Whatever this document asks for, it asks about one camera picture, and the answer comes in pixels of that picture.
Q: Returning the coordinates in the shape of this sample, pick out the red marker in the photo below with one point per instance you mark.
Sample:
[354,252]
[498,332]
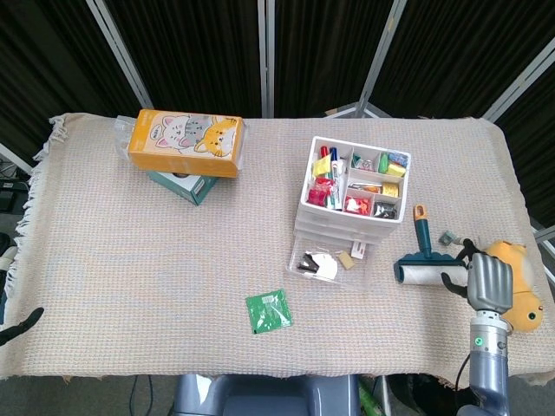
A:
[324,152]

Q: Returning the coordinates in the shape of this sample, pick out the yellow plush toy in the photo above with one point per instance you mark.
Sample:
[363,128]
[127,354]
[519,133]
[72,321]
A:
[526,312]

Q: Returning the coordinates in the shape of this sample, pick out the blue clips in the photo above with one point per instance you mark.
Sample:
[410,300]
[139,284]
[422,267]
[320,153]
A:
[399,157]

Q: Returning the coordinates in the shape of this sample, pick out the white paper tag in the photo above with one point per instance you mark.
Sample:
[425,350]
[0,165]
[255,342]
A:
[326,268]

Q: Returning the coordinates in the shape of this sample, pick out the silver paper clips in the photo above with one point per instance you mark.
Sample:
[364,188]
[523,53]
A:
[367,164]

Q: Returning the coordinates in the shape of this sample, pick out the black binder clips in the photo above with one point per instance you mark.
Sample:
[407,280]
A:
[384,210]

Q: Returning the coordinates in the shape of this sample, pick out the black equipment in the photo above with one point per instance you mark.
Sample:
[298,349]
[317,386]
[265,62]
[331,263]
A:
[11,190]

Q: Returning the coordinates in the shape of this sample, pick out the white red small card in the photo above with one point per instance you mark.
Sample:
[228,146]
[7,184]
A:
[357,250]

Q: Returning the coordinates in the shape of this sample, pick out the black folding screen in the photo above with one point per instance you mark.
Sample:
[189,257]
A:
[195,52]

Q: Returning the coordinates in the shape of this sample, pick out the orange cat tissue pack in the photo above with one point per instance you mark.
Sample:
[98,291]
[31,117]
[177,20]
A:
[173,149]

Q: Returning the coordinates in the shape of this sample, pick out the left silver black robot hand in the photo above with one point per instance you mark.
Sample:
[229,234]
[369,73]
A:
[19,326]

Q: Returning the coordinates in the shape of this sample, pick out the white drawer organizer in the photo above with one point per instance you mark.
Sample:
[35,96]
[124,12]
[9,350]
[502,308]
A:
[347,225]

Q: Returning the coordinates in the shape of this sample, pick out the green oval eraser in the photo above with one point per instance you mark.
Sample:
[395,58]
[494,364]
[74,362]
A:
[383,163]

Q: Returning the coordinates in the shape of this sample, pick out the beige woven tablecloth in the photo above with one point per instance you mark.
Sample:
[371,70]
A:
[173,268]

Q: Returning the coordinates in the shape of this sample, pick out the yellow printed sticky notes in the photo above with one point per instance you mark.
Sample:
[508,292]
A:
[390,190]

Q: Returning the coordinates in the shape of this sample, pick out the blue marker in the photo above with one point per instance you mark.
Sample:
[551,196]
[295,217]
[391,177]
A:
[334,154]

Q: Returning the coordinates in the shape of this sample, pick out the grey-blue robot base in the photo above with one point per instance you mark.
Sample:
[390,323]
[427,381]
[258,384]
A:
[269,396]

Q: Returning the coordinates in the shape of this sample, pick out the tan eraser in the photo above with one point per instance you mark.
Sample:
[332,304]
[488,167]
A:
[345,260]

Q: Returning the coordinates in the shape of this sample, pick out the green clip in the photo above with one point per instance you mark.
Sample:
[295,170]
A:
[355,159]

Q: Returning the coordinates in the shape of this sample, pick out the red packet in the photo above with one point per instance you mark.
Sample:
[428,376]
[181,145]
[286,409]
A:
[318,193]

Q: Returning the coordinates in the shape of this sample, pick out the green white marker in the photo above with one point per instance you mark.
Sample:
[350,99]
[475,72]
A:
[336,197]

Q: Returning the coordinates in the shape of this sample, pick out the teal tissue box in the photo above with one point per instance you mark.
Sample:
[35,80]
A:
[191,190]

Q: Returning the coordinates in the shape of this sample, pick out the clear bottom drawer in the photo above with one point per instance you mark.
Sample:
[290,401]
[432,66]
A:
[351,279]

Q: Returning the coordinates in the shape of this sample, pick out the yellow note block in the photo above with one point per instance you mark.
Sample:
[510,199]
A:
[396,170]

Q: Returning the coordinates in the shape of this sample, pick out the red clips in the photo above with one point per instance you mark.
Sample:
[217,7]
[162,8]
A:
[357,205]

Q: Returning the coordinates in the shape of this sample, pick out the yellow folded paper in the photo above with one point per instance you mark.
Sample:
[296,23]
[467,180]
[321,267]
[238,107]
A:
[321,167]

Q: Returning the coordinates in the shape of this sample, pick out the green plastic packet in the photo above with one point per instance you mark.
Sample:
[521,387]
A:
[269,311]

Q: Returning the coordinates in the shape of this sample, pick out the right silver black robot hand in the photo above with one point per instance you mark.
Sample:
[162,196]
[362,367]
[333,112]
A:
[490,286]

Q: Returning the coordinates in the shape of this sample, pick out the teal lint roller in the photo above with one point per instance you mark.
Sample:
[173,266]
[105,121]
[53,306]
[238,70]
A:
[422,247]

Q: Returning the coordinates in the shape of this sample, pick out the black staple remover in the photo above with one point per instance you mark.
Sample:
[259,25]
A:
[308,263]

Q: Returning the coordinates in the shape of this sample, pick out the orange silver clips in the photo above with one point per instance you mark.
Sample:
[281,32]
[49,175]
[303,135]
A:
[366,187]

